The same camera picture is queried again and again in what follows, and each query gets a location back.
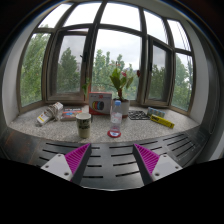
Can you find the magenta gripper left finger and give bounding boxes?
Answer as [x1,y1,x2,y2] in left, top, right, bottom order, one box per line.
[41,143,92,185]

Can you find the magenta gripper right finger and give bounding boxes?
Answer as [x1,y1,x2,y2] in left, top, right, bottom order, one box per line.
[133,144,182,185]

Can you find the clear plastic water bottle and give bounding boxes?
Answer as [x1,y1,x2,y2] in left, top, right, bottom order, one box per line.
[110,100,122,132]

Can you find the black slotted radiator cover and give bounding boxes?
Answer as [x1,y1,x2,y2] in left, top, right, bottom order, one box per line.
[0,127,208,190]

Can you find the yellow long box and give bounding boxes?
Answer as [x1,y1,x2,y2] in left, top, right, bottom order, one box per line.
[151,114,174,129]

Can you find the white paper cup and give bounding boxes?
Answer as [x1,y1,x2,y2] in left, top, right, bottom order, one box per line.
[76,113,91,138]

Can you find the red round coaster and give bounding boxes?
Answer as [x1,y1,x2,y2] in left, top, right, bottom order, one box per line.
[107,130,121,138]

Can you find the dark flat book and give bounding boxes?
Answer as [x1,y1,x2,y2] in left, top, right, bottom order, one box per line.
[61,107,82,121]

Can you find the black patterned tray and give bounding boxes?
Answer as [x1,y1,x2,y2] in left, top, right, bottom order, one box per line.
[128,111,149,120]

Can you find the blue small box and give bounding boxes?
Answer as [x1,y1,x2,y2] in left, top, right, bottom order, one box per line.
[147,107,165,118]

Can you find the red and white box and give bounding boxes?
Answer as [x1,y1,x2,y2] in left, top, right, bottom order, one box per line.
[89,92,112,115]

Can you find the small green plant sprig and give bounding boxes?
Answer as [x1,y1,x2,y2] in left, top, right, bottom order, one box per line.
[81,78,91,98]

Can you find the potted green plant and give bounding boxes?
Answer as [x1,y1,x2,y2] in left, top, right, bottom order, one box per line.
[110,67,134,118]

